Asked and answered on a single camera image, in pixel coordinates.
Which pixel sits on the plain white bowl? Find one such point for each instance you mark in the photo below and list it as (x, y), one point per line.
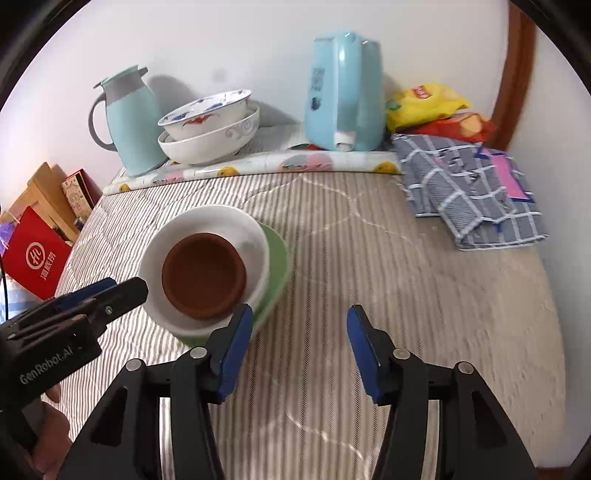
(207, 221)

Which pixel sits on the white bowl with blue swirl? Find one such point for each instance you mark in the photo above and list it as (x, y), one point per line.
(207, 147)

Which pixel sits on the striped quilt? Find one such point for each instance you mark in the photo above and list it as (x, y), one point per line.
(369, 258)

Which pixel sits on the red paper bag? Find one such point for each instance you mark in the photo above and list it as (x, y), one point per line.
(37, 258)

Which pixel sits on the yellow chip bag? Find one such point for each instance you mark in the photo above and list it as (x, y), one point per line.
(420, 106)

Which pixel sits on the teal thermos jug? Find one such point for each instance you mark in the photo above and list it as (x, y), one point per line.
(134, 134)

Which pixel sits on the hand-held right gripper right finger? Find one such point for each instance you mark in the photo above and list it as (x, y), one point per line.
(362, 350)

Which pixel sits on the patterned gift box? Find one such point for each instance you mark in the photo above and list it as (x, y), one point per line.
(78, 194)

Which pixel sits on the red chip bag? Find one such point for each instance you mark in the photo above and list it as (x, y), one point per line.
(466, 127)

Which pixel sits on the blue tissue box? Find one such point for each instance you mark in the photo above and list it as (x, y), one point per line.
(332, 106)

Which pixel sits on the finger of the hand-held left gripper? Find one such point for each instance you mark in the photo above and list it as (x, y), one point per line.
(120, 297)
(83, 293)

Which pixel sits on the grey plaid cloth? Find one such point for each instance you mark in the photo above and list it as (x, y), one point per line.
(461, 198)

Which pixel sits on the person's left hand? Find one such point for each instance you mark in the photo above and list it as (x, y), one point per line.
(51, 438)

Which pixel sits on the fruit print plastic sheet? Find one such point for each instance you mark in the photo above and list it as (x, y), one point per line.
(277, 161)

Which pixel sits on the cardboard box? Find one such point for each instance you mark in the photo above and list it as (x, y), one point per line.
(41, 189)

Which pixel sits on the green plate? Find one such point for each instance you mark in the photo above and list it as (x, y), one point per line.
(277, 267)

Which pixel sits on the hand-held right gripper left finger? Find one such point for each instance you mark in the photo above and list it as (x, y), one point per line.
(238, 350)

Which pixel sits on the brown bowl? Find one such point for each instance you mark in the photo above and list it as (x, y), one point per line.
(203, 277)

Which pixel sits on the wooden door frame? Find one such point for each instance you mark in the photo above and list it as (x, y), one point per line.
(519, 83)

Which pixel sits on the crane print porcelain bowl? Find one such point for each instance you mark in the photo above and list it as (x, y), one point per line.
(217, 117)

